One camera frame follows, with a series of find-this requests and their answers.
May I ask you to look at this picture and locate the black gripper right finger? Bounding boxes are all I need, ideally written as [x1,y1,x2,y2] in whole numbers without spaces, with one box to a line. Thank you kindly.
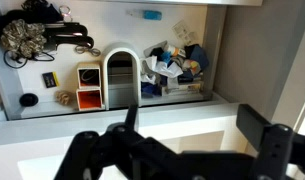
[236,103,305,180]

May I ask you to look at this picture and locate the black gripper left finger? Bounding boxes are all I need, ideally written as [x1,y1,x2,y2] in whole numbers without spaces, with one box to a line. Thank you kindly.
[54,104,180,180]

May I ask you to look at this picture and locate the small metal scissors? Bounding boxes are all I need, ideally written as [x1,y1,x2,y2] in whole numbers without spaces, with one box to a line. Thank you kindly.
[74,44,102,57]

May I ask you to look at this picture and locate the white open drawer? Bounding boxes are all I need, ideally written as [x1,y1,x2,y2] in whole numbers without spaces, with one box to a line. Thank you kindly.
[0,0,263,121]

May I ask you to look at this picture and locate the wooden orange two-compartment box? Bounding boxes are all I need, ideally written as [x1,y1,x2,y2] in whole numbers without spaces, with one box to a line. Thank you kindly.
[75,61,105,112]

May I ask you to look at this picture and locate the beige scrunchie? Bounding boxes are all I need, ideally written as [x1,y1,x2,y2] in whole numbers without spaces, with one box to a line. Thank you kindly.
[55,90,75,106]

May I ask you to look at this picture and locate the white arch organizer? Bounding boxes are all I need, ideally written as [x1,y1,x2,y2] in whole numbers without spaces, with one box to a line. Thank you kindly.
[101,42,142,110]

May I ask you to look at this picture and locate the black round disk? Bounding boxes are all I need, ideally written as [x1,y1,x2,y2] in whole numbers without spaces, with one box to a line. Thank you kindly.
[19,92,39,108]

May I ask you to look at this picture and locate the small blue yellow box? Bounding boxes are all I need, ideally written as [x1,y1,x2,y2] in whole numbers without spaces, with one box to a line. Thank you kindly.
[41,71,61,89]

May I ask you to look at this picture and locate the dark blue cloth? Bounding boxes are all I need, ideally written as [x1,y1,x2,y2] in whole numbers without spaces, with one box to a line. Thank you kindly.
[140,80,164,98]

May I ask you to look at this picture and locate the white double sink vanity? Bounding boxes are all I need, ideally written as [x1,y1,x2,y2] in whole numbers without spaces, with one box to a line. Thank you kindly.
[0,99,250,180]

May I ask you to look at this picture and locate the flat printed box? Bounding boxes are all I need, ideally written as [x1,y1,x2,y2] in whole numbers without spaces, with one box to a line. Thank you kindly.
[161,79,205,97]

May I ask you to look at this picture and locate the dark blue box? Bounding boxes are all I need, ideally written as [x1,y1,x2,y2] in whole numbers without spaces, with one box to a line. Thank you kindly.
[184,43,210,73]

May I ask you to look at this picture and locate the white orange small bottle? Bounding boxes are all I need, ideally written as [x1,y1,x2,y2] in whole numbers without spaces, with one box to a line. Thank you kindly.
[165,44,187,58]

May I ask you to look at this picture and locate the camouflage scrunchie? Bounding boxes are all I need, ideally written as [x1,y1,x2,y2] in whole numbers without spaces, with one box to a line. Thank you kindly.
[0,18,48,60]

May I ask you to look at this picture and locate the white paper packet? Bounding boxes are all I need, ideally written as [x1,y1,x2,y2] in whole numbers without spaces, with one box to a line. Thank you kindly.
[171,19,199,46]

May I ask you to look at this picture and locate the black cloth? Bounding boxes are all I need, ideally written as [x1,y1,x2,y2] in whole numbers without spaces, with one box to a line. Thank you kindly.
[0,0,63,39]

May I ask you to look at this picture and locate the blue white tube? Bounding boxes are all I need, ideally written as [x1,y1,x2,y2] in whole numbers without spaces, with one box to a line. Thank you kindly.
[126,9,163,22]

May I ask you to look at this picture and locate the thin black looped cord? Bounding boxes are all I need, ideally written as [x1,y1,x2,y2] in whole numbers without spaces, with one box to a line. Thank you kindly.
[3,49,56,70]

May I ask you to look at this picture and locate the metal ring with pink tag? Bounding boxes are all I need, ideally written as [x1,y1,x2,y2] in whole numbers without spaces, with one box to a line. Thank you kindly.
[58,4,73,23]

